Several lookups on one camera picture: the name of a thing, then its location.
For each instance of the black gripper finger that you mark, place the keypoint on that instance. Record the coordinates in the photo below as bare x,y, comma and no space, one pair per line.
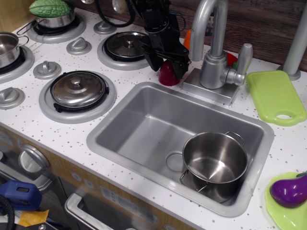
154,61
180,67

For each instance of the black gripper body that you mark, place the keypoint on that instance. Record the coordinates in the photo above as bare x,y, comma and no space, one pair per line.
166,44

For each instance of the red toy sweet potato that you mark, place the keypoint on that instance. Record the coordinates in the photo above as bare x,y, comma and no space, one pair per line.
167,75

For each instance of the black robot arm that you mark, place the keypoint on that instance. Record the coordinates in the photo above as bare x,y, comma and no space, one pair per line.
156,16

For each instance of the back steel pot lid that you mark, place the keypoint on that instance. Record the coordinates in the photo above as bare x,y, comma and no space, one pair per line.
124,46

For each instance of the steel pot lid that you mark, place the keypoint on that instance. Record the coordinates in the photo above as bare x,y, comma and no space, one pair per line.
124,46
77,91

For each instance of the grey toy sink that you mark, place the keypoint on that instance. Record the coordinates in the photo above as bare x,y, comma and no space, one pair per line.
147,130

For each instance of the front steel pot lid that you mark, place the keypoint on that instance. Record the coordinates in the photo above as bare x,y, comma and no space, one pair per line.
77,91

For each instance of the steel pot in sink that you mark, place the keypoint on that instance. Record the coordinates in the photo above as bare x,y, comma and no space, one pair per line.
216,162

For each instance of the steel pot at left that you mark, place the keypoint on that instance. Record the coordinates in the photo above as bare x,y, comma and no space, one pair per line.
10,47

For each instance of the orange toy carrot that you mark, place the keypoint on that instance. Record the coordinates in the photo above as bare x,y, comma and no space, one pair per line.
186,42

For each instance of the silver toy faucet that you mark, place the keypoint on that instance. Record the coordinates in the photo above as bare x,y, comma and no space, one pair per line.
215,80

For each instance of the hanging steel spoon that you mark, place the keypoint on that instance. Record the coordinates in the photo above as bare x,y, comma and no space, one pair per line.
119,6

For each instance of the grey stove knob back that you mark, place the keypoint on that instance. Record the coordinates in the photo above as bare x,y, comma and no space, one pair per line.
103,28

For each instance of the grey stove knob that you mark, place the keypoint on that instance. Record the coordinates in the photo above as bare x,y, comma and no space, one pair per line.
103,28
11,98
79,47
47,70

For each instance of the grey stove knob middle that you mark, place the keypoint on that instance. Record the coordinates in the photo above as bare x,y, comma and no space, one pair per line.
79,47

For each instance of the green cutting board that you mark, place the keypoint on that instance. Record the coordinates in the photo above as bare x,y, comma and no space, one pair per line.
275,98

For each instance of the small steel saucepan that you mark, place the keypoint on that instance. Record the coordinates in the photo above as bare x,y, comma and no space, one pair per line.
50,23

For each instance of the grey stove knob lower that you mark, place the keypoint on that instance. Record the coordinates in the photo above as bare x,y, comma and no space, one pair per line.
47,70

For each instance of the green toy bitter gourd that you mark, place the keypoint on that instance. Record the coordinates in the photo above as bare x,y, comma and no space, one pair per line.
49,8

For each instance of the grey stove knob front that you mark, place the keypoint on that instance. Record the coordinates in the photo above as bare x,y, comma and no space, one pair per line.
11,98

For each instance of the silver oven knob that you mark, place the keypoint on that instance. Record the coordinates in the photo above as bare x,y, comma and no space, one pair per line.
31,160

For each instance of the purple toy eggplant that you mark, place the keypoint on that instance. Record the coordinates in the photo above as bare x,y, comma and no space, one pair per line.
290,193

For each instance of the blue clamp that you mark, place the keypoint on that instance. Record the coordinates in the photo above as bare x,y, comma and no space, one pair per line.
22,195

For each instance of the green plate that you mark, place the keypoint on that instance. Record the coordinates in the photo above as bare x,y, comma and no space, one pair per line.
286,218

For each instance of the yellow tape piece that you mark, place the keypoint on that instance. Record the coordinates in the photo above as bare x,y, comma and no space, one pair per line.
30,218

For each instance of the grey post with base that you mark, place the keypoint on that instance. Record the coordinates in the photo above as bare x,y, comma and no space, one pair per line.
297,50

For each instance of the silver oven door handle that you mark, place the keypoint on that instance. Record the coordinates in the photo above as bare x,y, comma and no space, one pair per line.
71,207

